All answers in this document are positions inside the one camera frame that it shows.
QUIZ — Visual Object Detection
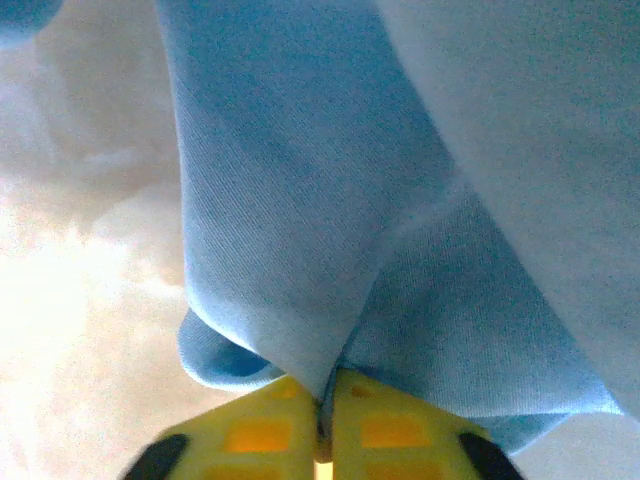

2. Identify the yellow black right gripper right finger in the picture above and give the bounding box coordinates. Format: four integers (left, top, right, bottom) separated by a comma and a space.
317, 368, 524, 480

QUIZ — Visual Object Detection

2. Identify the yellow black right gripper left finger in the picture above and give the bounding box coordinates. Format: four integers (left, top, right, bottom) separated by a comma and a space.
124, 374, 320, 480

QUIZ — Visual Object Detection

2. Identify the light blue long sleeve shirt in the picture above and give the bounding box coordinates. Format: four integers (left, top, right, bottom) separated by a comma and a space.
0, 0, 640, 459

